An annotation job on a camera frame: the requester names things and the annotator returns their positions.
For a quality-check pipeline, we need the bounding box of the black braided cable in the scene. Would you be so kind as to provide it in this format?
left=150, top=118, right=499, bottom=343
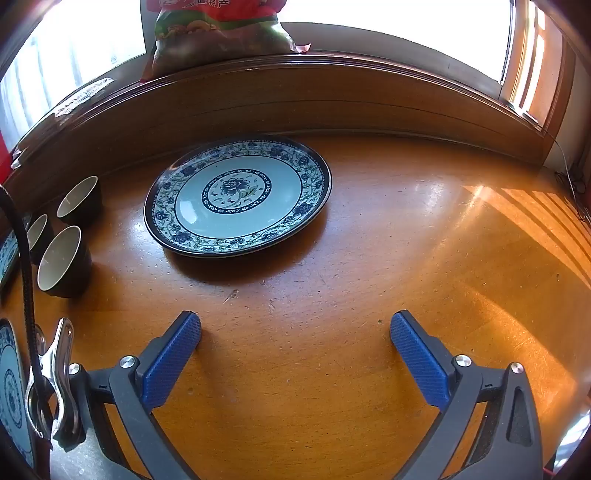
left=0, top=185, right=54, bottom=450

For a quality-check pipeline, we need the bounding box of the blue floral plate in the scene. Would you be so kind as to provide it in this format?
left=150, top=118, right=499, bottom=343
left=144, top=136, right=333, bottom=258
left=0, top=222, right=20, bottom=291
left=0, top=318, right=37, bottom=469

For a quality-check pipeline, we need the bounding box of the metal spring clip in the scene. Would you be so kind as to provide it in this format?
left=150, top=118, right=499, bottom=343
left=25, top=318, right=77, bottom=439

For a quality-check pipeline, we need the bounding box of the red and green snack bag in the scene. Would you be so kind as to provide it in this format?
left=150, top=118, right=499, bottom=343
left=141, top=0, right=311, bottom=84

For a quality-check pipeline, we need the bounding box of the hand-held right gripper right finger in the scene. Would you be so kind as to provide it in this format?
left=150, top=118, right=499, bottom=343
left=390, top=310, right=543, bottom=480

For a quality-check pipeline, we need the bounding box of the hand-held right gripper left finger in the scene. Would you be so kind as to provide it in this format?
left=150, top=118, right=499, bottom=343
left=69, top=311, right=202, bottom=480

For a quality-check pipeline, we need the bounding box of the dark cup with white inside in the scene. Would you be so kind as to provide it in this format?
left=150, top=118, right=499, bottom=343
left=25, top=213, right=55, bottom=266
left=37, top=225, right=93, bottom=298
left=57, top=175, right=103, bottom=227

